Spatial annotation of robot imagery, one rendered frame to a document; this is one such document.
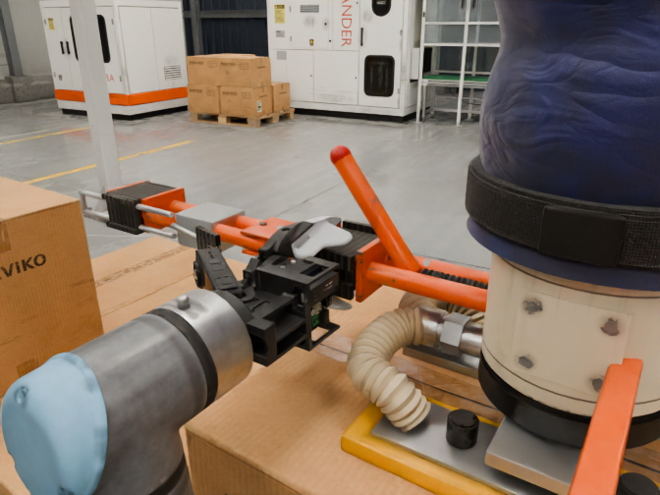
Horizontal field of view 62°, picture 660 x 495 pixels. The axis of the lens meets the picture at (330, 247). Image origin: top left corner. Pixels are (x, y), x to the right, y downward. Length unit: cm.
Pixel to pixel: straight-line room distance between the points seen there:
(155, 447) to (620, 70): 38
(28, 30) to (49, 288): 1091
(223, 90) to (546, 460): 772
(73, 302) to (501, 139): 121
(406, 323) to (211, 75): 772
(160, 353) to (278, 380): 25
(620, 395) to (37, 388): 38
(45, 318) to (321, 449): 100
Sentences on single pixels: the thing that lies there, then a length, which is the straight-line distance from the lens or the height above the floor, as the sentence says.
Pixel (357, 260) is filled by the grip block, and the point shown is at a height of 110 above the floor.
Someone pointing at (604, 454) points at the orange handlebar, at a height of 109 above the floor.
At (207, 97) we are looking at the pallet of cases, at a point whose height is 36.
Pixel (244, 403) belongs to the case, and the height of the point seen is 95.
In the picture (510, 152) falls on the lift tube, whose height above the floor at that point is 124.
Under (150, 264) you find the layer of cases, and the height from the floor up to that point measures 54.
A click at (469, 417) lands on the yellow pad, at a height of 100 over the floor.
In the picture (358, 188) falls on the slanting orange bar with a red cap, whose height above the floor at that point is 116.
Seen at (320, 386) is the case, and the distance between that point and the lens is 63.
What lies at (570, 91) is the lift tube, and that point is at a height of 128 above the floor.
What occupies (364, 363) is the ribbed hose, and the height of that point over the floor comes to 103.
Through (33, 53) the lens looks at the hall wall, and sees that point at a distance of 1222.
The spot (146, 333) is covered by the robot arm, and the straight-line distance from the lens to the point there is 42.
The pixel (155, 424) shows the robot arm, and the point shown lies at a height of 107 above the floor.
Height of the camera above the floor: 132
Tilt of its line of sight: 22 degrees down
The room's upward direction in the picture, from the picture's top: straight up
